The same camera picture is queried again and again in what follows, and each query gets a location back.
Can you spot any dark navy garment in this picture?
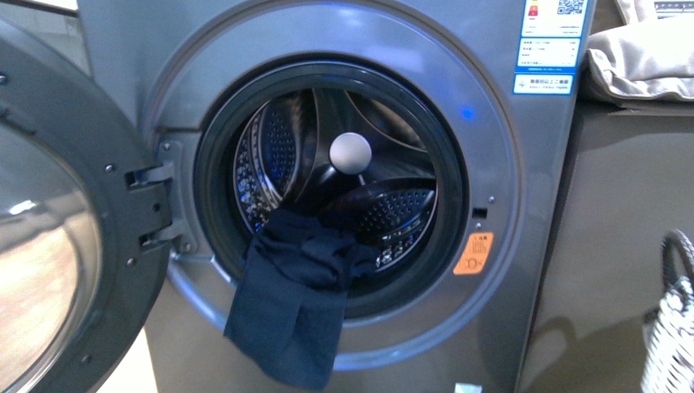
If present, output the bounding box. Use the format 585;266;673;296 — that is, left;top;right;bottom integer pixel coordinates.
223;209;381;390

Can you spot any grey front-load washing machine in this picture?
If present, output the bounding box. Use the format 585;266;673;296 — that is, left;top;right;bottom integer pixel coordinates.
79;1;596;392

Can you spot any open washing machine door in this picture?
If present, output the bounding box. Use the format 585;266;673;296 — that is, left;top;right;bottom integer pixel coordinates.
1;20;172;392

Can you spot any orange warning sticker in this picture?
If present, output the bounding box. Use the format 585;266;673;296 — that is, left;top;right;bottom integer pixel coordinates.
453;232;494;275

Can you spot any blue white energy label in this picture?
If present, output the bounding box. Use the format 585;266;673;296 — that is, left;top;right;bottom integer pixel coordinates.
513;0;589;96

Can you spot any beige folded cloth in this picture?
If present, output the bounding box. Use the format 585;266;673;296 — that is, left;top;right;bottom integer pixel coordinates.
580;1;693;106

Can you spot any white woven laundry basket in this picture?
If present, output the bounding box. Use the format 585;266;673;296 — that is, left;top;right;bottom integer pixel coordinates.
640;276;693;392

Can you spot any dark wrapped basket handle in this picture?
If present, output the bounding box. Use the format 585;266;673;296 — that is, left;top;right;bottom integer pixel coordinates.
661;229;693;291

